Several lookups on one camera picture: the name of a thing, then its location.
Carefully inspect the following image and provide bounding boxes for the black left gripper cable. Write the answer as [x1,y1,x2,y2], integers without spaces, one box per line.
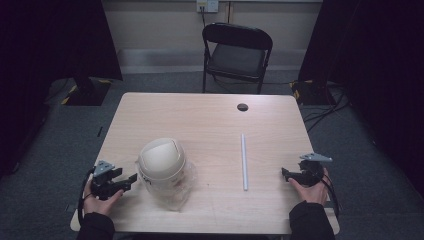
[77,167,97,228]

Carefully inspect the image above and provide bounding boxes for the thin white stick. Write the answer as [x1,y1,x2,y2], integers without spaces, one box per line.
[240,133,250,192]

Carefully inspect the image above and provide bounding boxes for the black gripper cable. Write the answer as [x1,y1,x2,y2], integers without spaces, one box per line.
[320,173,341,220]
[77,167,97,228]

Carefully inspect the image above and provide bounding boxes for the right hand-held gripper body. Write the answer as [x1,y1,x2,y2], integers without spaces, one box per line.
[297,152,334,188]

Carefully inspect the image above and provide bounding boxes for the person's left hand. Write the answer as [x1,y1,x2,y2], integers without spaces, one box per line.
[82,179,125,217]

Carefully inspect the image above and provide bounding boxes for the cream swing-lid trash bin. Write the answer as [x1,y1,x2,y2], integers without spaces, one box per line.
[136,137,187,192]

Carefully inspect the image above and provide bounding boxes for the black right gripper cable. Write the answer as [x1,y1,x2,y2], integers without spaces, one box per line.
[320,173,341,220]

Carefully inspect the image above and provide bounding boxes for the black folding chair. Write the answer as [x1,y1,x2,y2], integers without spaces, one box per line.
[201,22,274,95]

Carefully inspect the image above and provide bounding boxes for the black floor cables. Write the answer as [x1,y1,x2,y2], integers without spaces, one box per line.
[300,82,352,134]

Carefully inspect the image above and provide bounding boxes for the black stand base striped tape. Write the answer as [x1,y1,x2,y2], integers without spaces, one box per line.
[288,79,330,107]
[59,77,113,107]

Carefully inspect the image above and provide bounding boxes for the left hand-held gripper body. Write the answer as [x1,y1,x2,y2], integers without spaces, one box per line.
[90,160,125,201]

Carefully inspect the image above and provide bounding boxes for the black wall socket cable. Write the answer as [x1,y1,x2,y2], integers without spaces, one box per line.
[199,5,208,30]

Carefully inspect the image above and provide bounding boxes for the dark curtain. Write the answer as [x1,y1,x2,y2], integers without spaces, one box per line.
[297,0,424,199]
[0,0,123,179]

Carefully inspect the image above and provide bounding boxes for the person's right hand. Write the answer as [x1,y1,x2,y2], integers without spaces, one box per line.
[287,167,331,207]

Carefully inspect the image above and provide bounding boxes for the white wall socket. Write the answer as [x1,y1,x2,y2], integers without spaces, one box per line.
[196,0,220,14]

